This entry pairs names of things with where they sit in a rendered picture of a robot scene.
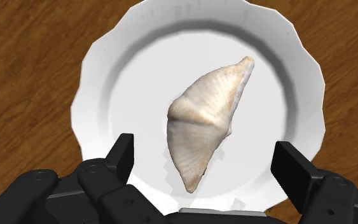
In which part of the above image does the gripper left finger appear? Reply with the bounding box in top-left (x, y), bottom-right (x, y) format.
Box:
top-left (0, 132), bottom-right (167, 224)

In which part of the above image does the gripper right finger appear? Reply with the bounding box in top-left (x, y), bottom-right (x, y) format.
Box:
top-left (270, 141), bottom-right (358, 224)

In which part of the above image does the white scalloped plate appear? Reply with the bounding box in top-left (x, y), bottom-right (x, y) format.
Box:
top-left (70, 0), bottom-right (326, 216)

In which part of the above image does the beige seashell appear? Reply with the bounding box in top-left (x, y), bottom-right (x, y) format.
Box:
top-left (166, 56), bottom-right (256, 194)

